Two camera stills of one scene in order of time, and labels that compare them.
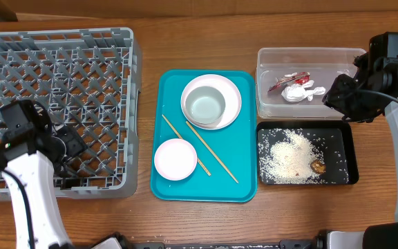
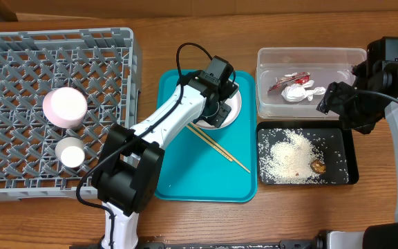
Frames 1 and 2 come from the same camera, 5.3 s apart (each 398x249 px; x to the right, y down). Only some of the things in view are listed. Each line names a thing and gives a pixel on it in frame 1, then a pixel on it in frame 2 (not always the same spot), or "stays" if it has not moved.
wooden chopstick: [213, 153] -> [222, 148]
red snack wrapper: [294, 78] stays
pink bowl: [175, 159] -> [65, 106]
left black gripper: [77, 145] -> [219, 118]
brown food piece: [318, 167] stays
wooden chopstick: [198, 160] -> [211, 144]
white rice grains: [291, 155] stays
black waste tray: [307, 153] stays
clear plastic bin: [291, 82] stays
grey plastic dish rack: [90, 80] stays
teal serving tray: [226, 169] stays
